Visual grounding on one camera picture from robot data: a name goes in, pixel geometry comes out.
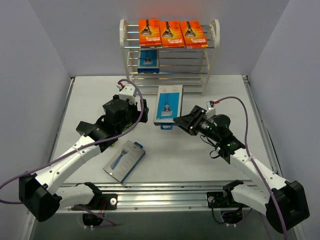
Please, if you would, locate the Harry's blade cartridge pack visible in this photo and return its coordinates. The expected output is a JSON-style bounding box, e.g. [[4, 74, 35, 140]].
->
[[153, 85, 183, 130]]

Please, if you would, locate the green black Gillette Labs box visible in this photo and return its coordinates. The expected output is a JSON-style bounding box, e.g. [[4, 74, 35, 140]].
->
[[123, 122, 133, 132]]

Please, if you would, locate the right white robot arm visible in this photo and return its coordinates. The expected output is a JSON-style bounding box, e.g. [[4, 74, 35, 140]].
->
[[173, 105, 310, 233]]

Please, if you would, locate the orange Gillette Fusion5 razor box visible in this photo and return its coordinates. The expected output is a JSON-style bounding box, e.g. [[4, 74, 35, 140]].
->
[[179, 20, 208, 49]]

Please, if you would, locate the small orange Gillette razor box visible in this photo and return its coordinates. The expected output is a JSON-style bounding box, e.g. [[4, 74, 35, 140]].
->
[[138, 18, 162, 47]]

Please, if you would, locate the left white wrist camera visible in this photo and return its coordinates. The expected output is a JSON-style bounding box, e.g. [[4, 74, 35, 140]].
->
[[117, 83, 137, 105]]

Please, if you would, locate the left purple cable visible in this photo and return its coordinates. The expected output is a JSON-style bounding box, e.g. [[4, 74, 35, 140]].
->
[[0, 79, 145, 227]]

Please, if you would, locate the grey Harry's box blue razor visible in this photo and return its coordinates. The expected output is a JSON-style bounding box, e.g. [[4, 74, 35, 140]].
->
[[103, 140, 146, 184]]

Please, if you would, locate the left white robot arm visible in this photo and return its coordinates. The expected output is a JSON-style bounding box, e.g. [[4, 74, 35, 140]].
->
[[18, 94, 149, 222]]

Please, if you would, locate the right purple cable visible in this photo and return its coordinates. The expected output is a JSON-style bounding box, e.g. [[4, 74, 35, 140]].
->
[[212, 96, 288, 240]]

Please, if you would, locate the purple cable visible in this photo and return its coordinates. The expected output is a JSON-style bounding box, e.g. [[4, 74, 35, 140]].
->
[[0, 79, 145, 227], [212, 96, 288, 240]]

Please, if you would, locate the aluminium rail base frame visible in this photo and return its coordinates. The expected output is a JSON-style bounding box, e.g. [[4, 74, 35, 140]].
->
[[60, 75, 271, 211]]

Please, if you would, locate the white chrome-bar shelf rack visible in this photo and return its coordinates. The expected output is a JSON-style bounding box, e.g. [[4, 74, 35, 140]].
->
[[119, 19, 221, 95]]

